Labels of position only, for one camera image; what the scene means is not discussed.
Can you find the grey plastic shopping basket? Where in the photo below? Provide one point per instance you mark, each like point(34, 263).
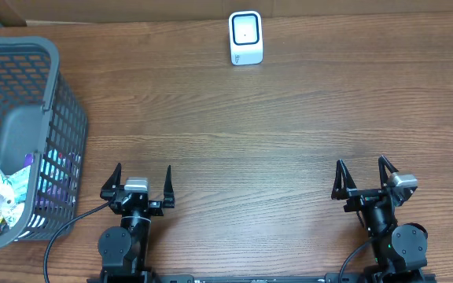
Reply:
point(38, 112)

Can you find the white barcode scanner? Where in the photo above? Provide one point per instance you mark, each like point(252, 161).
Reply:
point(246, 37)

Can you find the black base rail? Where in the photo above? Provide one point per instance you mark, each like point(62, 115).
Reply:
point(327, 278)

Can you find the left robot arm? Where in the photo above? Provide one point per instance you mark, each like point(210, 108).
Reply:
point(123, 248)

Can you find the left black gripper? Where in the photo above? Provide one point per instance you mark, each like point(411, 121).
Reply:
point(158, 209)

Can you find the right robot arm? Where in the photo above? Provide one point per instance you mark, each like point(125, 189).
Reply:
point(399, 250)

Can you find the purple pad package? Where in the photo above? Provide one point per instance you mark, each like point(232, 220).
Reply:
point(62, 175)

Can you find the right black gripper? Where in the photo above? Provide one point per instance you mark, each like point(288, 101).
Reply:
point(362, 196)

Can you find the mint green snack packet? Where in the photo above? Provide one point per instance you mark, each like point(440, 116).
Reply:
point(19, 182)

